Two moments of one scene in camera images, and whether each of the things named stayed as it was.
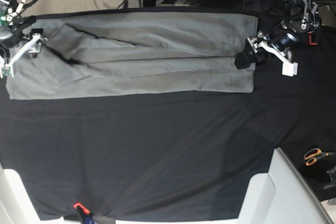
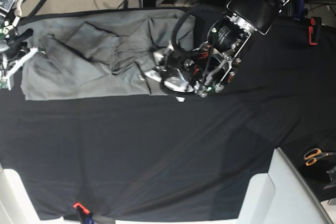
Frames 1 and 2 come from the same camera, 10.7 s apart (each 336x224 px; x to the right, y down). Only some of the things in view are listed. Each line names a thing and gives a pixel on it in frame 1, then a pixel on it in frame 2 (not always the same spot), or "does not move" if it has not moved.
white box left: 16,206 does not move
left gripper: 18,27 -> 14,41
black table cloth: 174,156 does not move
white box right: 283,195 does not move
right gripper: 301,16 -> 207,66
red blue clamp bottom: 84,213 does not move
